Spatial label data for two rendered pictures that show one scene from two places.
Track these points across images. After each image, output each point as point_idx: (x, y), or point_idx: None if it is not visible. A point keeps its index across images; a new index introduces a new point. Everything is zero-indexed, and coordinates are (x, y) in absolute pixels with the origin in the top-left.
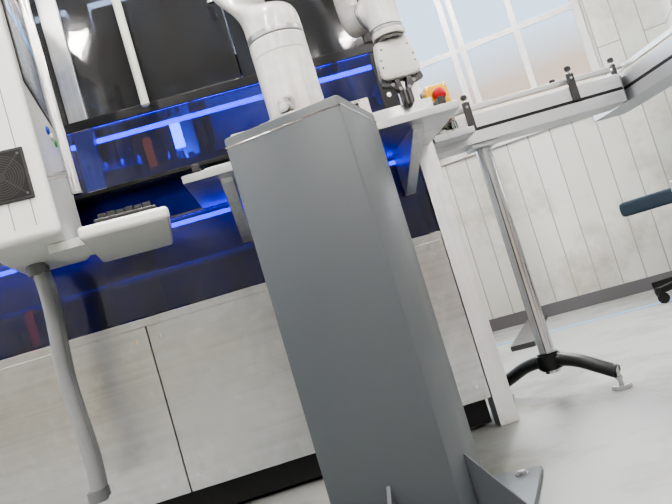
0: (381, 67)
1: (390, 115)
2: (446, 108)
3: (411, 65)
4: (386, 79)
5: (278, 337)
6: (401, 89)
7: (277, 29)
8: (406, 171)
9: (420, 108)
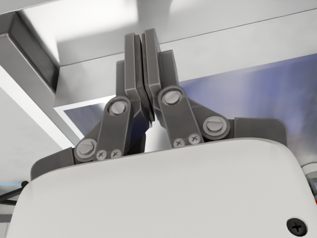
0: (315, 233)
1: (235, 45)
2: (0, 0)
3: (59, 213)
4: (264, 139)
5: None
6: (170, 94)
7: None
8: None
9: (109, 69)
